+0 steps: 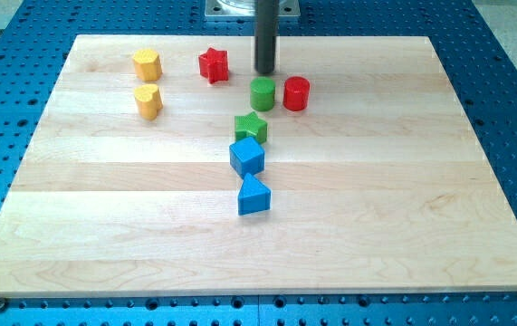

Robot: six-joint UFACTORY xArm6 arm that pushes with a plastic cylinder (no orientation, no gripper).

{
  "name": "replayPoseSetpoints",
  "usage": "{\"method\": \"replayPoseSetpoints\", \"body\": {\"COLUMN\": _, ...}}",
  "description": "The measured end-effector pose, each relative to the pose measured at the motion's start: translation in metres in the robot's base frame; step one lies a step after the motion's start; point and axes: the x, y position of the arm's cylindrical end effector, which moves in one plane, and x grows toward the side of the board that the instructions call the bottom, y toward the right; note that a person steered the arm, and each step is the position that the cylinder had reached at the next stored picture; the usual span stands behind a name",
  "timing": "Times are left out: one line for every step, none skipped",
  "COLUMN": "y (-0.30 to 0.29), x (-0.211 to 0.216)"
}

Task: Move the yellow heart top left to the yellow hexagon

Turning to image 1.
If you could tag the green cylinder block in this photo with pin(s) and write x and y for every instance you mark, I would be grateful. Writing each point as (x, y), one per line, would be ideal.
(262, 93)

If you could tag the red cylinder block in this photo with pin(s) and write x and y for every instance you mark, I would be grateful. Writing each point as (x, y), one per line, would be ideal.
(296, 93)

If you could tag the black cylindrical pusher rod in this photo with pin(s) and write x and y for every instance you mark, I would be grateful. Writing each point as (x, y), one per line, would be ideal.
(266, 19)

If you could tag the blue perforated table plate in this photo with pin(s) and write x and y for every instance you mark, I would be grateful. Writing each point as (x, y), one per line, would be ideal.
(477, 42)

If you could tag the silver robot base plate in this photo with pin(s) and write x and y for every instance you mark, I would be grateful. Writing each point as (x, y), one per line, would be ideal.
(216, 10)

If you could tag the blue cube block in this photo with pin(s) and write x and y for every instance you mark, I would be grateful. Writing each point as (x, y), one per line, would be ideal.
(247, 156)

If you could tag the green star block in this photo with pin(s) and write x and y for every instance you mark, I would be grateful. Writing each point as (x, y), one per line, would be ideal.
(251, 125)

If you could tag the blue triangle block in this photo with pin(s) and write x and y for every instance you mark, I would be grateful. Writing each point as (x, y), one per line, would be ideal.
(254, 196)

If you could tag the red star block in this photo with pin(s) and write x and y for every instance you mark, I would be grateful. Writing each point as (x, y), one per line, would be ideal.
(213, 65)

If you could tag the yellow heart block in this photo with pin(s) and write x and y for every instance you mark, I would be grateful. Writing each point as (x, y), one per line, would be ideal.
(148, 100)

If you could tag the yellow hexagon block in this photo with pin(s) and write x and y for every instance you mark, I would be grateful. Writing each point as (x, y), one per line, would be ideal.
(147, 65)

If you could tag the light wooden board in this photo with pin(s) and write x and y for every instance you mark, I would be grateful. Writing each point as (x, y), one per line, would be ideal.
(380, 185)

